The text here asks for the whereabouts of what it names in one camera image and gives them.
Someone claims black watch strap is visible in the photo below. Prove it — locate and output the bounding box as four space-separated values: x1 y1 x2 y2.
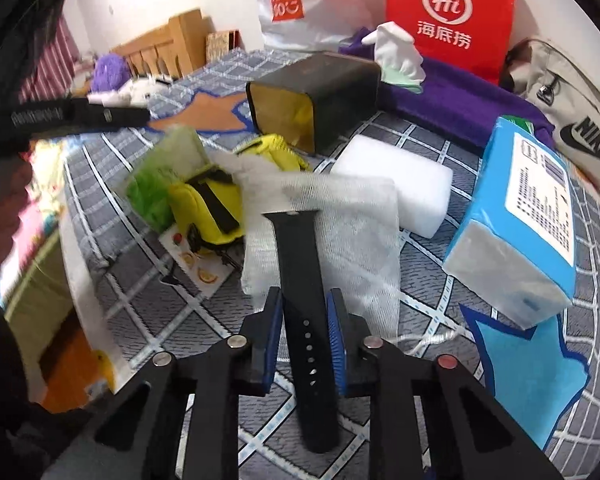
262 211 341 453

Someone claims white glove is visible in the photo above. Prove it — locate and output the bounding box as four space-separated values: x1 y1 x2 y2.
362 21 427 86

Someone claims red paper bag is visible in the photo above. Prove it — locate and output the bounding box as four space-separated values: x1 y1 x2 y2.
385 0 518 86

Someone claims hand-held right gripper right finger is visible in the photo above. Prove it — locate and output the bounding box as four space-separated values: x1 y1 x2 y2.
325 287 566 480

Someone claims black rectangular box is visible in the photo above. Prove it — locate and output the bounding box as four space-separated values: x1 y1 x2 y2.
246 51 382 155

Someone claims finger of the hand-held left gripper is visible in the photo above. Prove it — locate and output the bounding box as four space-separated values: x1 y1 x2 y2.
67 98 152 134

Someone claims light green cloth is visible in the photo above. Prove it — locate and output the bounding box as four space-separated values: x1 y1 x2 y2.
380 67 425 96

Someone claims purple cloth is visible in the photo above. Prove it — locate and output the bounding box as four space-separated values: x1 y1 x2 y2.
339 27 556 148

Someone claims blue tissue pack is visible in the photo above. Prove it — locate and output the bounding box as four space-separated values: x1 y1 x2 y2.
442 116 578 331

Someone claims beige bag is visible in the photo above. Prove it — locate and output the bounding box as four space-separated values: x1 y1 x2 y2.
500 37 600 198

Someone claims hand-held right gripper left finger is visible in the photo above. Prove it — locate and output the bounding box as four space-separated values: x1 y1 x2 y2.
45 286 285 480

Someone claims striped curtain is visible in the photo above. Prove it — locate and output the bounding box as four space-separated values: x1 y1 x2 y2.
17 0 76 103

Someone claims green mesh sponge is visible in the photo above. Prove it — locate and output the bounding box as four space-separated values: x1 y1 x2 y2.
125 125 208 233

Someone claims person's left hand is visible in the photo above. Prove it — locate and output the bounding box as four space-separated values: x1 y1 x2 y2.
0 159 34 277

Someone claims brown patterned box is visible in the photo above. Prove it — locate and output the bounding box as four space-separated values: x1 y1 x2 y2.
206 30 242 63

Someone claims white foam block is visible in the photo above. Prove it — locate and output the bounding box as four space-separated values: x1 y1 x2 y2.
330 135 454 237

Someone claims purple plush toy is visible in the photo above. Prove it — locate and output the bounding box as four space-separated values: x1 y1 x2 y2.
91 52 133 93

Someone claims grey checked blanket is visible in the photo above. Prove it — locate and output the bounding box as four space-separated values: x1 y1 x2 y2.
62 47 600 480

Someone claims wooden headboard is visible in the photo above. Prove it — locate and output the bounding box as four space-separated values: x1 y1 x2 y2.
111 7 217 78

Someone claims fruit printed packet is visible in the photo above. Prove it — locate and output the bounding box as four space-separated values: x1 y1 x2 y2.
159 227 236 297

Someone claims white gauze cloth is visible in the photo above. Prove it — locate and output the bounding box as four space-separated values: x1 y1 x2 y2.
207 152 401 341

